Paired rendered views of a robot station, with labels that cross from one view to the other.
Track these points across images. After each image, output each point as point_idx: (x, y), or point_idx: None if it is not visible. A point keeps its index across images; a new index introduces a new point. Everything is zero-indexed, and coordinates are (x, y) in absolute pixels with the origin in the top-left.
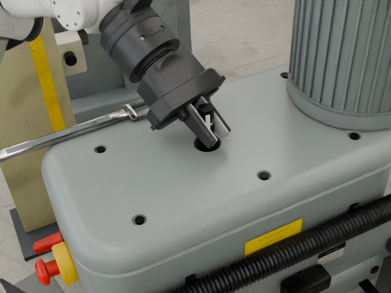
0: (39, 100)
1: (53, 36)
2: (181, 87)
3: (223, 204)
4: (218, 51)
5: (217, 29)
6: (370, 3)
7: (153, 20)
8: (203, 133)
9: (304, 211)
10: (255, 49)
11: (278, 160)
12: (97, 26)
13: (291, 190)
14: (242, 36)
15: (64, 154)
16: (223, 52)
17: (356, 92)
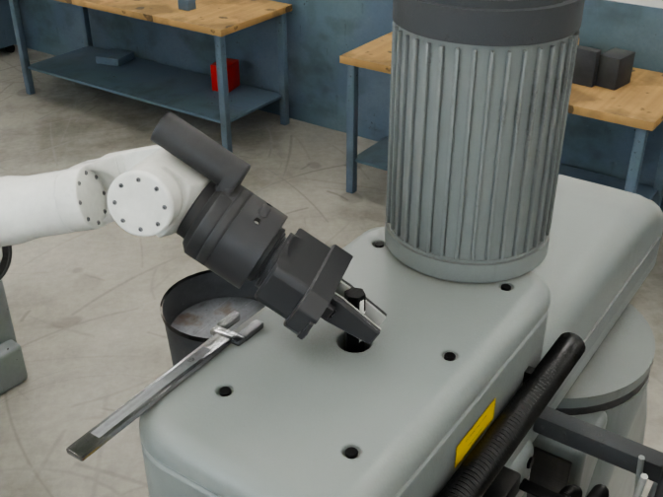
0: None
1: None
2: (322, 273)
3: (433, 399)
4: (37, 292)
5: (22, 259)
6: (510, 127)
7: (257, 198)
8: (362, 325)
9: (496, 389)
10: (96, 275)
11: (451, 334)
12: (177, 223)
13: (487, 363)
14: (68, 261)
15: (180, 412)
16: (46, 291)
17: (500, 234)
